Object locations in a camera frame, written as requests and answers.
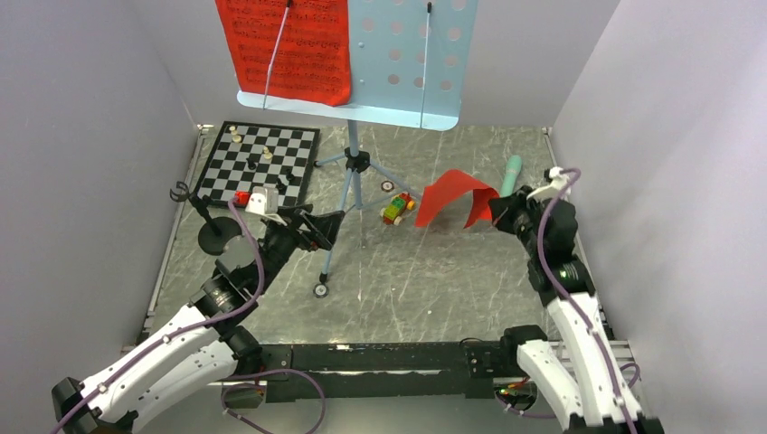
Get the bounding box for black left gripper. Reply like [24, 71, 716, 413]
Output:
[254, 204, 344, 294]

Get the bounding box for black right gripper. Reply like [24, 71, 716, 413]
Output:
[488, 184, 544, 257]

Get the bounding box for mint green microphone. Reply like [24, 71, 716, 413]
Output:
[499, 155, 523, 197]

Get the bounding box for red sheet music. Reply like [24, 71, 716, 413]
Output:
[414, 169, 500, 228]
[215, 0, 352, 107]

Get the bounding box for black microphone stand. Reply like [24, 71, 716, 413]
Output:
[169, 181, 242, 256]

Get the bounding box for light blue music stand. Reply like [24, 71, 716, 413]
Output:
[236, 0, 480, 284]

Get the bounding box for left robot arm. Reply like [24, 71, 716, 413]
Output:
[52, 204, 346, 433]

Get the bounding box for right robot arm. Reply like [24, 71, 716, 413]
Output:
[488, 189, 664, 433]

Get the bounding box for black chess piece front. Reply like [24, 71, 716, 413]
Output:
[275, 179, 287, 194]

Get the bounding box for blue white poker chip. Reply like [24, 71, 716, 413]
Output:
[313, 283, 329, 298]

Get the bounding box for colourful toy brick car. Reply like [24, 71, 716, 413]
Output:
[380, 193, 416, 225]

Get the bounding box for black white chessboard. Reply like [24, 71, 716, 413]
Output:
[194, 121, 320, 207]

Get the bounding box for cream chess piece back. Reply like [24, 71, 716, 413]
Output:
[229, 126, 242, 143]

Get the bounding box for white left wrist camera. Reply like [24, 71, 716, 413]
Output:
[233, 186, 279, 216]

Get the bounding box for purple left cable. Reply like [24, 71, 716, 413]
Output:
[51, 197, 327, 434]

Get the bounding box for purple cable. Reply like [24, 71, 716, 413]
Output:
[51, 197, 327, 434]
[494, 167, 642, 434]

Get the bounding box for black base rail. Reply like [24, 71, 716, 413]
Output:
[227, 337, 539, 408]

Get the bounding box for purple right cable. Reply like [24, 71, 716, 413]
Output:
[494, 167, 642, 434]

